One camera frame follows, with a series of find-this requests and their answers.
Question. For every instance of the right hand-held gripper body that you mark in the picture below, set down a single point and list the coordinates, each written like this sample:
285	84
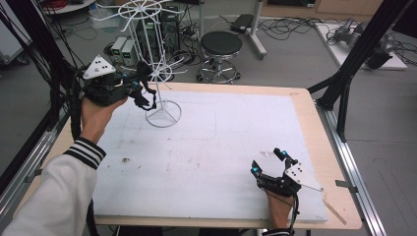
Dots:
282	185

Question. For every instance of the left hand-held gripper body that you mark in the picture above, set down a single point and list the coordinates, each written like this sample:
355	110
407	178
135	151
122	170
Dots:
105	88

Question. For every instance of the black bow tie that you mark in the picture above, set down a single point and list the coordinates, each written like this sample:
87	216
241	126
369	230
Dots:
141	102

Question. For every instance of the person's right hand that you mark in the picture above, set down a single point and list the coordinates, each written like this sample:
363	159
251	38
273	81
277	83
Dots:
280	209

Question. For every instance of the person's left hand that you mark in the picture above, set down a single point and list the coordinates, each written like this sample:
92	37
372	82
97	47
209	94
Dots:
95	121

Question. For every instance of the bench power supply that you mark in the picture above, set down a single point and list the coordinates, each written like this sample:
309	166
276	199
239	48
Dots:
129	54
117	49

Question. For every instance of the black computer tower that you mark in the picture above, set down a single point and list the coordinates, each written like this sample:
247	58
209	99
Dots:
149	36
170	31

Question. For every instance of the white foam mat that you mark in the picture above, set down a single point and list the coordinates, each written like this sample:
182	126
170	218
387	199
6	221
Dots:
213	157

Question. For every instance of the wooden stick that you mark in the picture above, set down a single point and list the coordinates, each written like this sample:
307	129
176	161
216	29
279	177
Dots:
334	209

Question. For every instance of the black round stool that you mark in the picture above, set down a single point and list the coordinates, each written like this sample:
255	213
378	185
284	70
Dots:
221	42

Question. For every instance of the round white side table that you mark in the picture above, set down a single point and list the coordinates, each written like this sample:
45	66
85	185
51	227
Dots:
75	6

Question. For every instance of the black flat box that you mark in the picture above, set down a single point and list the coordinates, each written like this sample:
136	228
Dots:
242	23

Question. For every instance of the white platform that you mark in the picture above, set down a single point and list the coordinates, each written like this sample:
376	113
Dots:
341	55

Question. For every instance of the metal bracket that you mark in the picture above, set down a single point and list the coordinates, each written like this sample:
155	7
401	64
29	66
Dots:
345	186

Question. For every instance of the aluminium rail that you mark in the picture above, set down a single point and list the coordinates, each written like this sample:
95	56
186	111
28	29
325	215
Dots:
23	173
354	164

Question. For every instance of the black frame beam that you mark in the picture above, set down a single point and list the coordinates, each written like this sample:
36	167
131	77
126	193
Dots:
357	55
39	39

